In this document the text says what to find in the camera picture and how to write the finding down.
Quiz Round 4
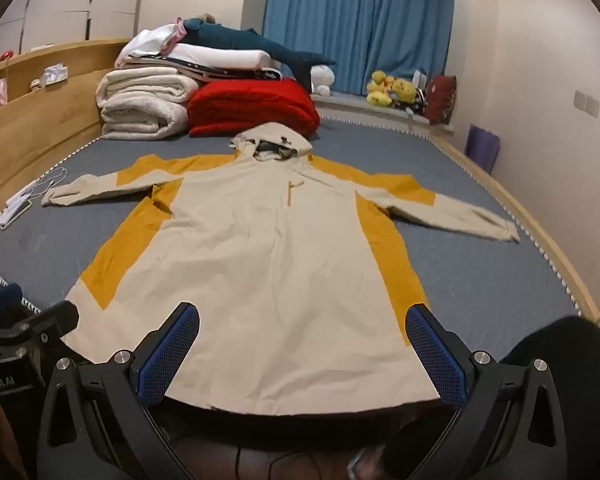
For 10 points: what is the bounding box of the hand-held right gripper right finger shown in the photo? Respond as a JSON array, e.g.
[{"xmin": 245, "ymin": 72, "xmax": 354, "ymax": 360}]
[{"xmin": 406, "ymin": 303, "xmax": 567, "ymax": 480}]

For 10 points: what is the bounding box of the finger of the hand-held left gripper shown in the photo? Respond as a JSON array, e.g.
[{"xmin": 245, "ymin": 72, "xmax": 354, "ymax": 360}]
[
  {"xmin": 0, "ymin": 301, "xmax": 81, "ymax": 348},
  {"xmin": 0, "ymin": 283, "xmax": 26, "ymax": 313}
]

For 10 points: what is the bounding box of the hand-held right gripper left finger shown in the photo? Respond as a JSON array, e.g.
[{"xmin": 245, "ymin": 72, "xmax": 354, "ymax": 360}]
[{"xmin": 36, "ymin": 301, "xmax": 201, "ymax": 480}]

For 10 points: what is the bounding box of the cream and yellow hooded jacket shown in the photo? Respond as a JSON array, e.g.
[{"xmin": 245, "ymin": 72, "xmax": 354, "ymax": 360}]
[{"xmin": 41, "ymin": 122, "xmax": 522, "ymax": 416}]

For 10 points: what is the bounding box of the grey bed mattress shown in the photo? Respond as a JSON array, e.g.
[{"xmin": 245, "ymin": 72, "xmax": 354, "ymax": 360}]
[{"xmin": 0, "ymin": 115, "xmax": 588, "ymax": 361}]

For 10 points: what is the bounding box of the grey slipper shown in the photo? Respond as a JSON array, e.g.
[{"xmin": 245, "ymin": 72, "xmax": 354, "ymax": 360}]
[{"xmin": 347, "ymin": 442, "xmax": 386, "ymax": 478}]

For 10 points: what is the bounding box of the wooden headboard shelf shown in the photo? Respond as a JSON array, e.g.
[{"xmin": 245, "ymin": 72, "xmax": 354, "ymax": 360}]
[{"xmin": 0, "ymin": 37, "xmax": 133, "ymax": 226}]

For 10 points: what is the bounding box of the tissue pack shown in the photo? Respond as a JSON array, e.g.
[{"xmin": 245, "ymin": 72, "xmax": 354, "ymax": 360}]
[{"xmin": 40, "ymin": 63, "xmax": 68, "ymax": 86}]

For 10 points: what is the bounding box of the white folded comforter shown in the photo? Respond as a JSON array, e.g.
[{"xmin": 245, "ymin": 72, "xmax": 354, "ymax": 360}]
[{"xmin": 96, "ymin": 69, "xmax": 191, "ymax": 141}]

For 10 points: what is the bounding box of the red cushion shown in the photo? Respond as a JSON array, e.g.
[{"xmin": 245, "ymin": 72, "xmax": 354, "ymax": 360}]
[{"xmin": 424, "ymin": 74, "xmax": 457, "ymax": 125}]

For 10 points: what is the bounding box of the black and white patterned bag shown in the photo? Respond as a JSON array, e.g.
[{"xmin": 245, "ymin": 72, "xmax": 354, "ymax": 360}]
[{"xmin": 410, "ymin": 70, "xmax": 429, "ymax": 115}]

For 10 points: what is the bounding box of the window ledge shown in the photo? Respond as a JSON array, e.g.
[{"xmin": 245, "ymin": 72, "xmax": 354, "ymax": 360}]
[{"xmin": 310, "ymin": 92, "xmax": 451, "ymax": 133}]

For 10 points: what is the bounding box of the red folded blanket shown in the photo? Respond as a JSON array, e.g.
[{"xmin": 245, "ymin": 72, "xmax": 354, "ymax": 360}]
[{"xmin": 187, "ymin": 78, "xmax": 322, "ymax": 138}]

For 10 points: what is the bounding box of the white pink-trimmed cloth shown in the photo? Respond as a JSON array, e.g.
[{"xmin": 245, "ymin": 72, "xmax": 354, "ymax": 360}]
[{"xmin": 115, "ymin": 19, "xmax": 187, "ymax": 68}]

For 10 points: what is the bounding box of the white plush toy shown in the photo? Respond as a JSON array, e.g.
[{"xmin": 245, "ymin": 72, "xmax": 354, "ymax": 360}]
[{"xmin": 310, "ymin": 64, "xmax": 336, "ymax": 96}]

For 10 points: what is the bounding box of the white wardrobe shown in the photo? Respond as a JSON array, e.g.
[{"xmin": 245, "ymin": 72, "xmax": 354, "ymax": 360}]
[{"xmin": 0, "ymin": 0, "xmax": 151, "ymax": 56}]

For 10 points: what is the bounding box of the teal shark plush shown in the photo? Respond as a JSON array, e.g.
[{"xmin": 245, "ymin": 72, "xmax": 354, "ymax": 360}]
[{"xmin": 182, "ymin": 12, "xmax": 338, "ymax": 93}]

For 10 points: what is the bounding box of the blue curtain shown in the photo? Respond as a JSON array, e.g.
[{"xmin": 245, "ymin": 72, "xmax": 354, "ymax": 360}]
[{"xmin": 262, "ymin": 0, "xmax": 456, "ymax": 96}]

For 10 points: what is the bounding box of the wooden bed frame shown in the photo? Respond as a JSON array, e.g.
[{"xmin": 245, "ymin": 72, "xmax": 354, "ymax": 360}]
[{"xmin": 430, "ymin": 130, "xmax": 600, "ymax": 325}]

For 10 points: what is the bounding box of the white wall socket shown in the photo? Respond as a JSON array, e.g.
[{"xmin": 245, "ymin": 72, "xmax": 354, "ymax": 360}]
[{"xmin": 574, "ymin": 90, "xmax": 600, "ymax": 118}]

